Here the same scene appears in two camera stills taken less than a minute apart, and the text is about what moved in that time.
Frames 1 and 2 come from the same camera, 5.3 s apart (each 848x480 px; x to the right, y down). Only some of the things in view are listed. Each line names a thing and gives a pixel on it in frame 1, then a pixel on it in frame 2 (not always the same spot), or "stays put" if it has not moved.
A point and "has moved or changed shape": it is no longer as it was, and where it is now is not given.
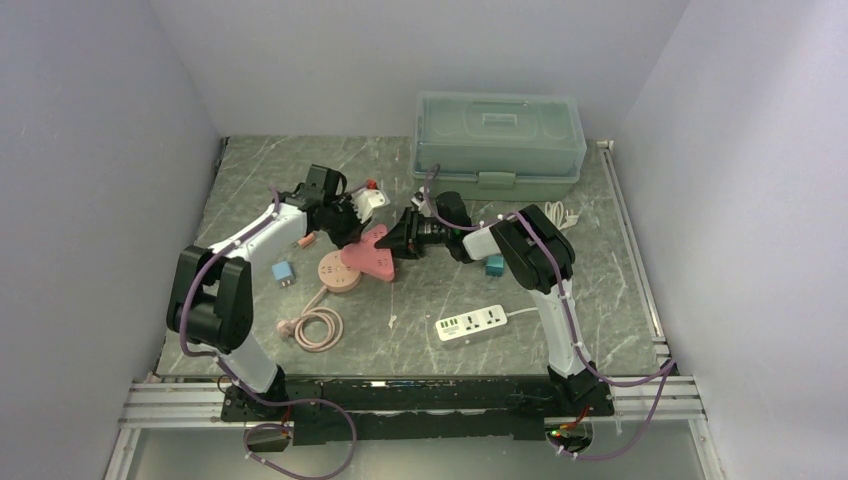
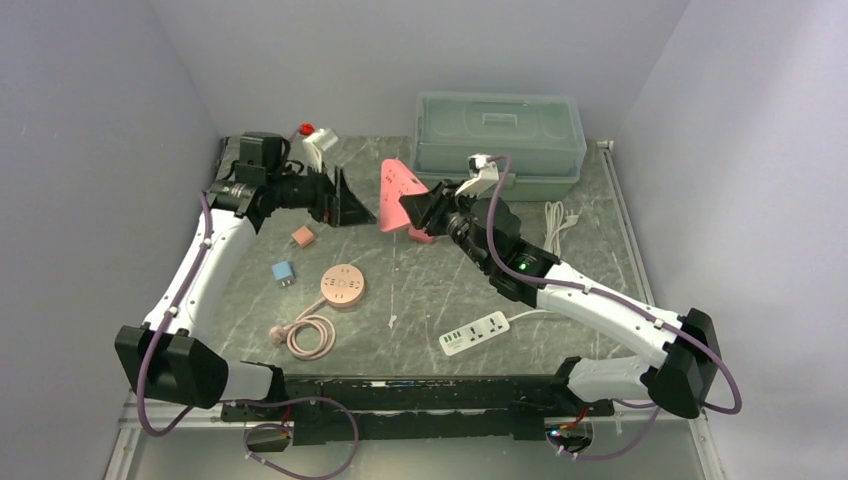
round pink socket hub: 335,275 has moved or changed shape
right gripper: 403,241 -> 426,211
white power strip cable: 558,218 stays put
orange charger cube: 306,240 stays put
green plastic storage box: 497,146 stays put
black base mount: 328,408 stays put
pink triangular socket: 363,256 -> 396,181
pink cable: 296,327 has moved or changed shape
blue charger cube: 284,274 stays put
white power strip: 471,322 has moved or changed shape
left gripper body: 344,226 -> 305,191
